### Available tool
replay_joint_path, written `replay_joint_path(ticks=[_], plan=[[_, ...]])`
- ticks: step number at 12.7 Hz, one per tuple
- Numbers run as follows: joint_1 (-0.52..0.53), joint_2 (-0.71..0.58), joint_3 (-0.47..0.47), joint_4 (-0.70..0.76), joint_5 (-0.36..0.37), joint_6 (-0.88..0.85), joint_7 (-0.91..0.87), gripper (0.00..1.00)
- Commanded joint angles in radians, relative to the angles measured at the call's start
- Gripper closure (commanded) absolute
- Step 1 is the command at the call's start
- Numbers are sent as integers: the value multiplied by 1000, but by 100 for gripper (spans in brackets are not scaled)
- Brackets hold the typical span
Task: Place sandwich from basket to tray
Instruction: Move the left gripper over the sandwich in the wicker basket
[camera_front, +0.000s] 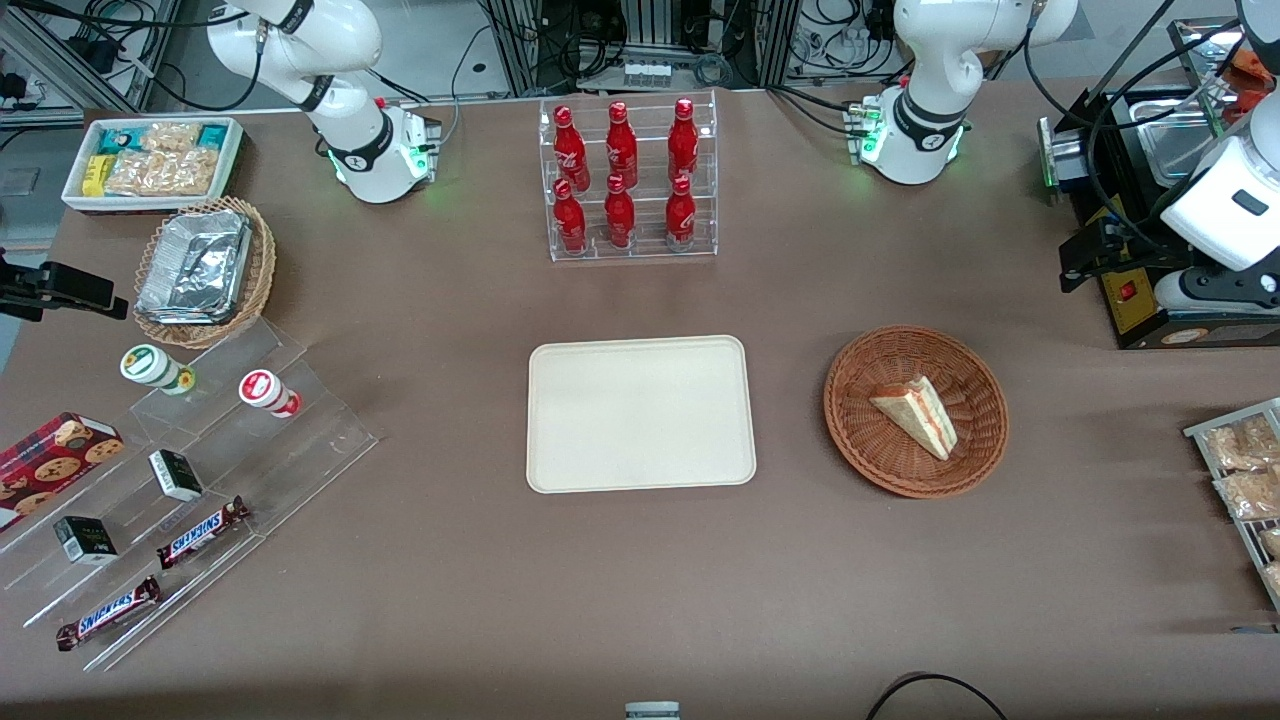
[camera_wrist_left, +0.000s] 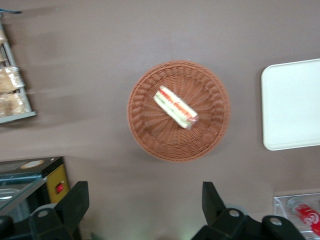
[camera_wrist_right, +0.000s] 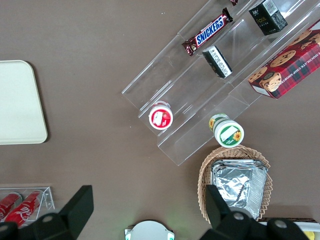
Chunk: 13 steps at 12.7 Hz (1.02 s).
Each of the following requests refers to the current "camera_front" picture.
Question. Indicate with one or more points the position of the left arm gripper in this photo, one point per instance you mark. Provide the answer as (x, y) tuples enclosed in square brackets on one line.
[(1141, 247)]

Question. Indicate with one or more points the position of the triangular sandwich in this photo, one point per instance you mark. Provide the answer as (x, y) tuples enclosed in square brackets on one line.
[(918, 412)]

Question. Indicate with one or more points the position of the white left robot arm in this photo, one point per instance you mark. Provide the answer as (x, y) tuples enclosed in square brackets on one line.
[(925, 60)]

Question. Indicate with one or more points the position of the round brown wicker basket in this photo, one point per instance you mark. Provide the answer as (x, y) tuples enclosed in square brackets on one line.
[(880, 460)]

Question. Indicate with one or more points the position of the cream plastic tray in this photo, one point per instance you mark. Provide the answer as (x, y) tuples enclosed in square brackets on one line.
[(640, 415)]

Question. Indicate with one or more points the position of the light wicker basket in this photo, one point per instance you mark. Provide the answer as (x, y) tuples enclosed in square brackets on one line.
[(262, 265)]

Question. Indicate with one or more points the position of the black hot dog warmer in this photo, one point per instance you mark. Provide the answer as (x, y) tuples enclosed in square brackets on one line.
[(1140, 320)]

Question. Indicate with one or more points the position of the clear fried snack bag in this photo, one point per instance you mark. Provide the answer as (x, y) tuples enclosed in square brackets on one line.
[(1272, 542), (1274, 580), (1245, 445), (1250, 495)]

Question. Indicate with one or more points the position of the red cola bottle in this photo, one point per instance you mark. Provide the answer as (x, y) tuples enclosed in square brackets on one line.
[(620, 220), (683, 140), (569, 150), (570, 225), (621, 145), (681, 218)]

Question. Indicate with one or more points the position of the clear acrylic bottle rack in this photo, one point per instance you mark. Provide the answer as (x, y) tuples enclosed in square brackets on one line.
[(650, 255)]

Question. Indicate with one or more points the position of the white power strip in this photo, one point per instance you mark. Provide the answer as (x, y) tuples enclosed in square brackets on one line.
[(646, 74)]

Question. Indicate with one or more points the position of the grey device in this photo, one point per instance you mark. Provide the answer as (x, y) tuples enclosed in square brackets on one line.
[(652, 712)]

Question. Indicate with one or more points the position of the clear acrylic stepped display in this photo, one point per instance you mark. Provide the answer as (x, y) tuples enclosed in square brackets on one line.
[(300, 450)]

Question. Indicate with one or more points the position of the red lid snack cup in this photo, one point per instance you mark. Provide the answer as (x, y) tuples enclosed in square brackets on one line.
[(265, 390)]

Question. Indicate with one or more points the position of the teal snack pack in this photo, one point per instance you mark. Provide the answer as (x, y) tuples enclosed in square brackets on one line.
[(118, 138), (213, 136)]

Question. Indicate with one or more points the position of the aluminium foil container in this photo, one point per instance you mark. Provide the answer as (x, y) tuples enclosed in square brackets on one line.
[(195, 270)]

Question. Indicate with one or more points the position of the clear cracker bag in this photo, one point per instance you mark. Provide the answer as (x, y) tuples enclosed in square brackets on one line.
[(165, 172), (170, 136)]

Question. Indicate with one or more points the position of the Snickers chocolate bar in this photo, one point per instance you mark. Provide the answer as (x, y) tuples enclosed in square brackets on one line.
[(200, 533), (108, 614)]

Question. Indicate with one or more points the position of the small black box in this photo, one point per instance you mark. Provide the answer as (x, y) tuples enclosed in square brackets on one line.
[(176, 476), (85, 540)]

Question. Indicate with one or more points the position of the green lid snack cup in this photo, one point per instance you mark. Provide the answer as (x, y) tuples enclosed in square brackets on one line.
[(150, 366)]

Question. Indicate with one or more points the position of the yellow snack pack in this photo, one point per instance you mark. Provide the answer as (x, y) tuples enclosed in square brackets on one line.
[(95, 175)]

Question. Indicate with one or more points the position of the white plastic snack bin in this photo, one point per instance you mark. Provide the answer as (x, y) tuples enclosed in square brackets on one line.
[(80, 202)]

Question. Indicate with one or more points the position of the red cookie box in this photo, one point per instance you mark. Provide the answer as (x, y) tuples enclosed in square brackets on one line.
[(55, 465)]

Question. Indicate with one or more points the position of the aluminium frame rack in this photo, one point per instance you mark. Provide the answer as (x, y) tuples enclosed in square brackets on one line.
[(520, 45)]

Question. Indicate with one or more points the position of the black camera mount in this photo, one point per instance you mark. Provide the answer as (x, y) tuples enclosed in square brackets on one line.
[(70, 285)]

